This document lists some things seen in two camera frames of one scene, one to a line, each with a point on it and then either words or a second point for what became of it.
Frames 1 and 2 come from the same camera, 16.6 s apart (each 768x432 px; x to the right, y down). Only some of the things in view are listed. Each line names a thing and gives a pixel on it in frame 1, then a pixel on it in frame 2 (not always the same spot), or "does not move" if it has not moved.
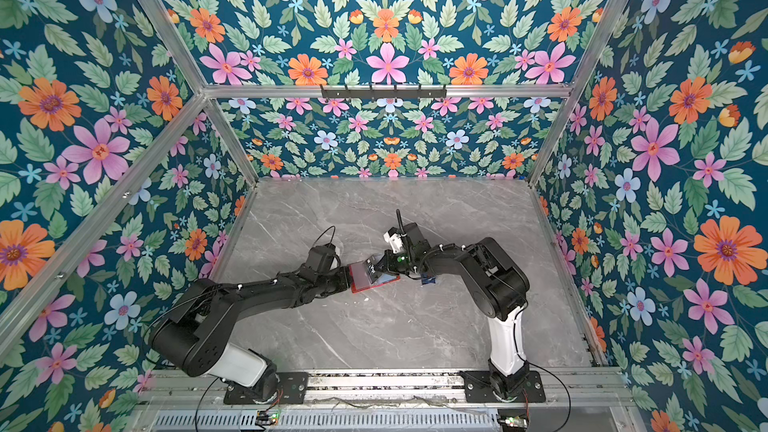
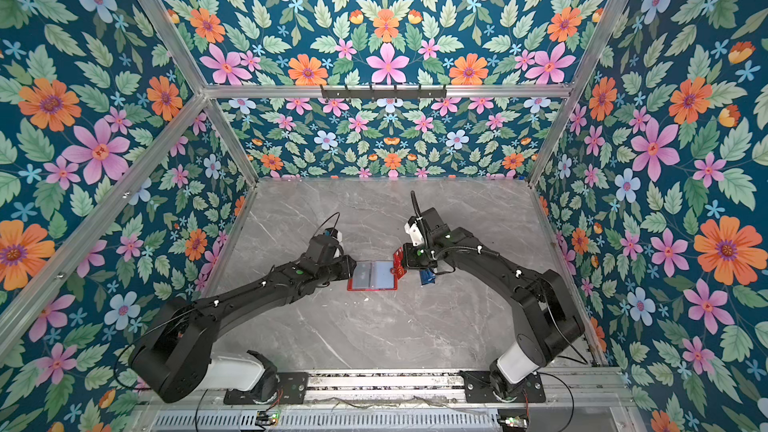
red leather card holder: [360, 280] does not move
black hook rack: [383, 93] does not move
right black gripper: [388, 257] -> [410, 262]
